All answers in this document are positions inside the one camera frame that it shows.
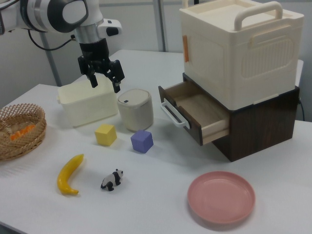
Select yellow cube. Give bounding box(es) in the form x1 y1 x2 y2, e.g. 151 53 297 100
94 123 117 147

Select orange toy food piece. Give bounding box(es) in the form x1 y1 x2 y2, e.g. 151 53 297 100
10 124 36 141

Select white drawer handle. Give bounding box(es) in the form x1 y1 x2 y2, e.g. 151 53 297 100
160 101 191 129

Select yellow toy banana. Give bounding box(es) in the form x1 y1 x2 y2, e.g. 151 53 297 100
57 154 85 195

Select black and white panda toy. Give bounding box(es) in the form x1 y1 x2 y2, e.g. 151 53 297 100
100 168 124 192

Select pink plastic plate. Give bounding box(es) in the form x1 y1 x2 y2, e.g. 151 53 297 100
187 171 256 224

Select cream plastic storage box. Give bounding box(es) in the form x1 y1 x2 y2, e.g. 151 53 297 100
179 0 305 109

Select open wooden drawer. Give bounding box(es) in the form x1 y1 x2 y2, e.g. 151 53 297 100
158 80 230 147

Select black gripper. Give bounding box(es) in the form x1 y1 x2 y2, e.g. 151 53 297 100
78 39 126 94

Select orange tape strip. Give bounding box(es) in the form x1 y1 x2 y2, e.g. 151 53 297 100
182 35 190 63

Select purple cube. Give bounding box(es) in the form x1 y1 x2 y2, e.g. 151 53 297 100
130 130 154 155

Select dark wood drawer cabinet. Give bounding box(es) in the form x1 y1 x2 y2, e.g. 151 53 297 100
182 73 300 162

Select woven wicker basket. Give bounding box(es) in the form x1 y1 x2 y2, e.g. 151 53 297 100
0 103 47 161

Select black cable behind cabinet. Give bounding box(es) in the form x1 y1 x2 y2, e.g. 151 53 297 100
298 97 306 121

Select cream open plastic bin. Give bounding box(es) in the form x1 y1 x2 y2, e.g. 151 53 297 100
57 77 119 128

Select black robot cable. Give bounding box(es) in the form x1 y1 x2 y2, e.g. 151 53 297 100
27 31 77 51

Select beige small trash can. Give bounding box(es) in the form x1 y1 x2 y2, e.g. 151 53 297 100
117 89 155 131

